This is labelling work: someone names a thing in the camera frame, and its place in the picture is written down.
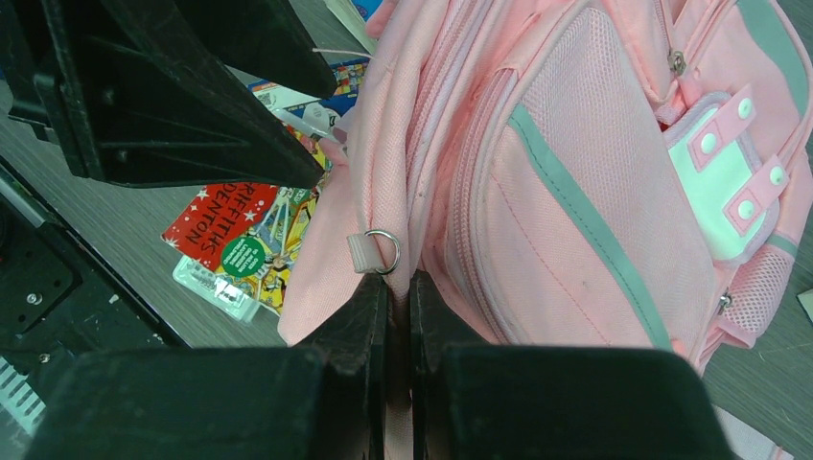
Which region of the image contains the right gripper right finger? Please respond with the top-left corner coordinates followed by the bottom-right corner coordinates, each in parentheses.
top-left (409, 271), bottom-right (491, 459)

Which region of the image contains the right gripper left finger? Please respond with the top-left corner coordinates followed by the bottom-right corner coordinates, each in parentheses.
top-left (300, 274), bottom-right (389, 459)

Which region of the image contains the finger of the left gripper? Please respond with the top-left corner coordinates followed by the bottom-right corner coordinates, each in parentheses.
top-left (175, 0), bottom-right (337, 99)
top-left (35, 1), bottom-right (323, 188)

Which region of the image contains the red comic paperback book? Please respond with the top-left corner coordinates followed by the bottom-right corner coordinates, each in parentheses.
top-left (161, 124), bottom-right (332, 317)

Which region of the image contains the pink student backpack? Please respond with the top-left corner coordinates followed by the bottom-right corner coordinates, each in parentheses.
top-left (278, 0), bottom-right (813, 460)

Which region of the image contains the clear plastic stationery pack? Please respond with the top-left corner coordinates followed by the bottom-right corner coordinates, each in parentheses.
top-left (173, 256), bottom-right (261, 324)

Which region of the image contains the light blue paperback book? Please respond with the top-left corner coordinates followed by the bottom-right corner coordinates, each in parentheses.
top-left (324, 0), bottom-right (383, 54)

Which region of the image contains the dark blue activity booklet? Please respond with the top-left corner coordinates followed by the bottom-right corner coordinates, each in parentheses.
top-left (247, 58), bottom-right (368, 139)

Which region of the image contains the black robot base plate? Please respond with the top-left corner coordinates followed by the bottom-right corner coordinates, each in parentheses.
top-left (1, 162), bottom-right (186, 400)

